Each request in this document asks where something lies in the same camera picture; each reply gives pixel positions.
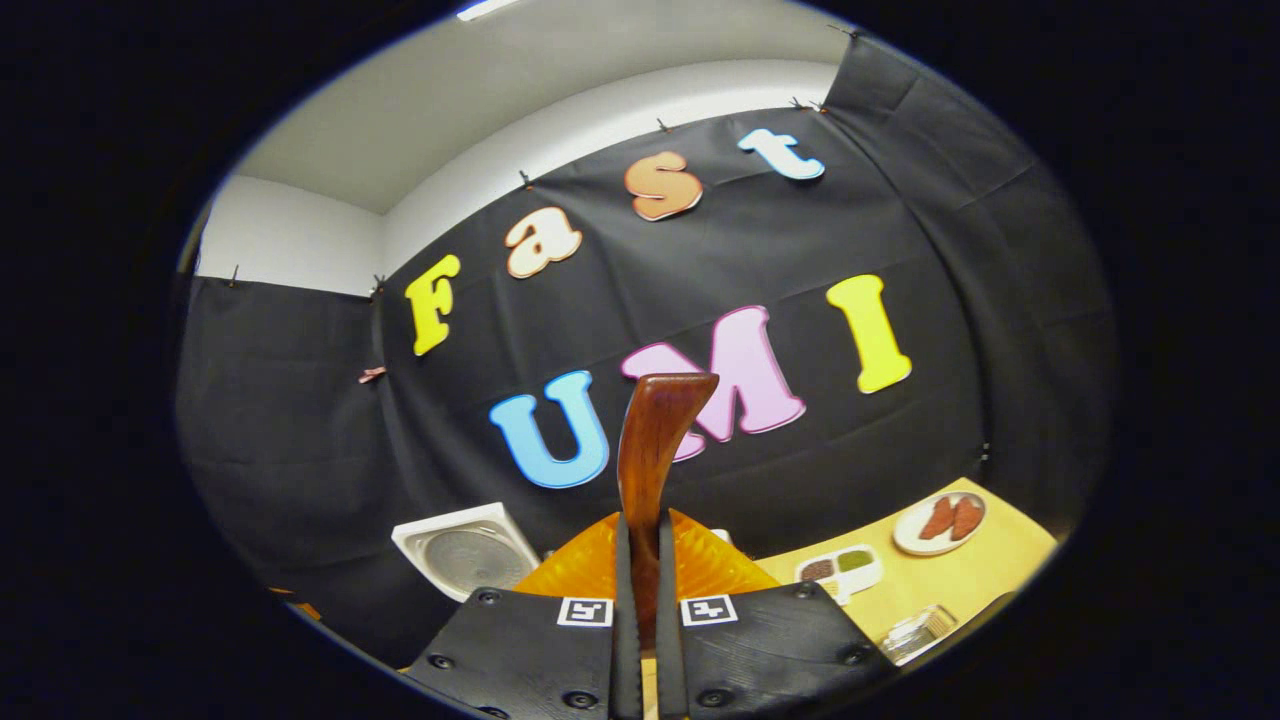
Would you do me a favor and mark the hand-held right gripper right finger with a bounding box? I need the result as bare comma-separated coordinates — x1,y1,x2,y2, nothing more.
655,508,901,720

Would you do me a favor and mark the metal wire chopstick holder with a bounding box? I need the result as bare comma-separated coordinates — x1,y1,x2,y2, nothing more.
880,604,959,666

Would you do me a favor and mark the brown wooden spoon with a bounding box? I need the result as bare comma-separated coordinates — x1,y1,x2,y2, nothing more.
617,373,721,641

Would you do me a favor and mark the white round plate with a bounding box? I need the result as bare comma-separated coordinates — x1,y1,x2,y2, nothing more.
892,491,988,557

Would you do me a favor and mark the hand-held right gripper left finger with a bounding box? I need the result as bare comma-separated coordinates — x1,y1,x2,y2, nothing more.
405,510,641,720

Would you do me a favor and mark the white divided bean dish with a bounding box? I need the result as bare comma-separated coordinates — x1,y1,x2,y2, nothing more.
795,545,885,606

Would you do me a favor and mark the white rice cooker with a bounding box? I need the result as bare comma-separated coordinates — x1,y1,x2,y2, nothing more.
391,502,542,603

